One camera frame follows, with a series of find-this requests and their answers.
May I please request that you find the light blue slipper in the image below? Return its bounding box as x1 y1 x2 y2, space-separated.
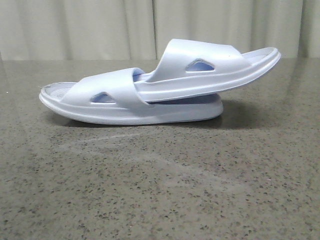
39 68 224 125
133 39 281 102

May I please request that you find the grey-white curtain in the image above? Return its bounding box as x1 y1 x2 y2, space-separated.
0 0 320 61

